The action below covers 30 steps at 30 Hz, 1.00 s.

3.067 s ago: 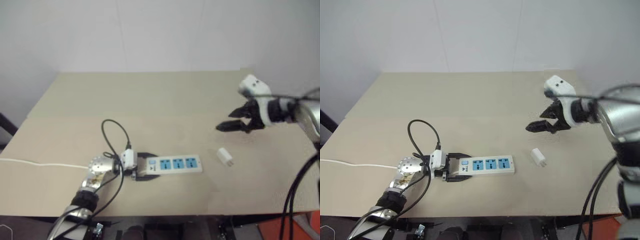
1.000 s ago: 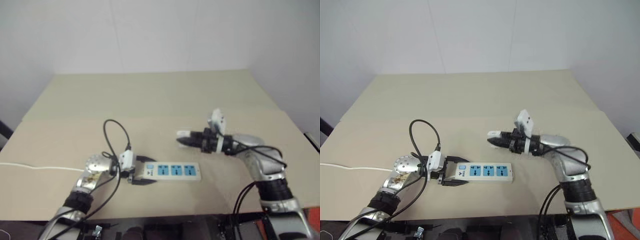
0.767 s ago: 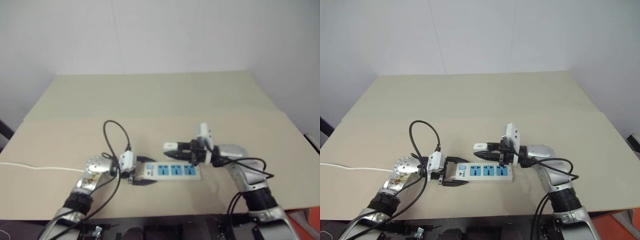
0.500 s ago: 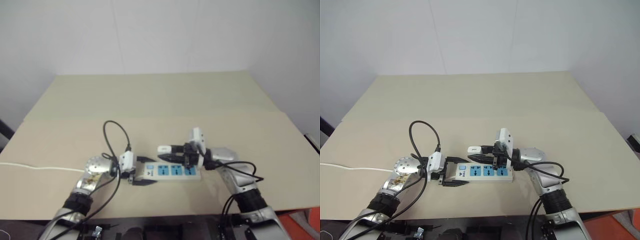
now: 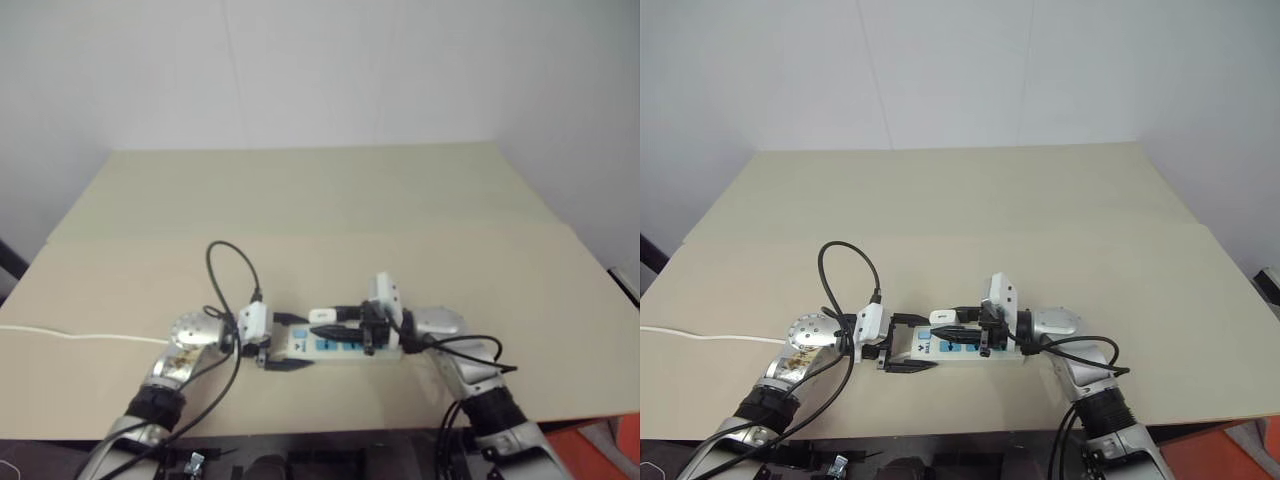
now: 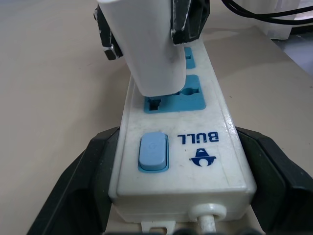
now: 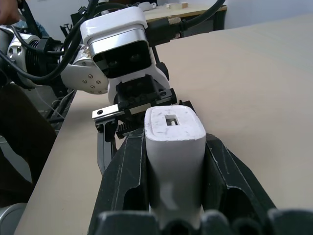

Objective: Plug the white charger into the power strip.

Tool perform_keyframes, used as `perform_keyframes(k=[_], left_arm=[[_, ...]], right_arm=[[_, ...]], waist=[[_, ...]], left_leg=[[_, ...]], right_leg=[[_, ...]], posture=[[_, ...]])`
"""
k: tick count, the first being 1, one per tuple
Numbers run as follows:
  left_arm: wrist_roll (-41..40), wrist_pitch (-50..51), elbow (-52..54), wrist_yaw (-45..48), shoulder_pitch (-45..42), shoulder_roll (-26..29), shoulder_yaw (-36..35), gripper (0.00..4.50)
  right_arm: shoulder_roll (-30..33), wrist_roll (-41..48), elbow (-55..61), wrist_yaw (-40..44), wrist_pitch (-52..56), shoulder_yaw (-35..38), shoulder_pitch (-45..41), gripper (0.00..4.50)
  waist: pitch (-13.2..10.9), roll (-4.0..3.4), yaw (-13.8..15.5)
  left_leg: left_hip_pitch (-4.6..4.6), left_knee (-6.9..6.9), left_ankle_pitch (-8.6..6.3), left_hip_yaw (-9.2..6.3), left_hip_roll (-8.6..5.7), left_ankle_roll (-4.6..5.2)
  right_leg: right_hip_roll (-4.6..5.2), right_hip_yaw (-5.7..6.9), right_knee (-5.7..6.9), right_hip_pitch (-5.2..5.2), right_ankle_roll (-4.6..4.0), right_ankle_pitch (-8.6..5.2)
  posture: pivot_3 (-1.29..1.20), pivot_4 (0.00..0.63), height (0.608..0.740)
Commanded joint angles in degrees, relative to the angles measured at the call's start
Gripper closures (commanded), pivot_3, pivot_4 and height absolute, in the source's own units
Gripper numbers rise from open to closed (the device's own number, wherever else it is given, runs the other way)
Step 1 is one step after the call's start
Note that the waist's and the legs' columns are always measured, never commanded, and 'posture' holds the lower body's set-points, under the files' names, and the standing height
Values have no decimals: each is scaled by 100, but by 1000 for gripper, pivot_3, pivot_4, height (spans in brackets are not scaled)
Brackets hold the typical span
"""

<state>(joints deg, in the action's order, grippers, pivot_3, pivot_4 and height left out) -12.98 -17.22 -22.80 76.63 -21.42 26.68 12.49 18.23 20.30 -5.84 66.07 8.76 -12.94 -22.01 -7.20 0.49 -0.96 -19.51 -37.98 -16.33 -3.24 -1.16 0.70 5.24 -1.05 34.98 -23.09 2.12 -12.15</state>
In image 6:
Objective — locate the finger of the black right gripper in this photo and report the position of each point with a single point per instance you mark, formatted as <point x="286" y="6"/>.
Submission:
<point x="189" y="19"/>
<point x="107" y="41"/>

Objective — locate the white power strip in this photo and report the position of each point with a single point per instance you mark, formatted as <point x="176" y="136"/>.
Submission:
<point x="195" y="122"/>

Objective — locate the translucent white plastic box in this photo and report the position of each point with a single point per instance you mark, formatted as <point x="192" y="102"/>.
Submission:
<point x="278" y="31"/>

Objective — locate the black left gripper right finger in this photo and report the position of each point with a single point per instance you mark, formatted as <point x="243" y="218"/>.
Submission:
<point x="276" y="191"/>

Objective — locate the white charger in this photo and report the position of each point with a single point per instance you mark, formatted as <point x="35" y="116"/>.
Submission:
<point x="141" y="36"/>

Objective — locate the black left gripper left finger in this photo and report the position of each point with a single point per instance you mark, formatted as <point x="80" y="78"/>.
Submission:
<point x="80" y="186"/>

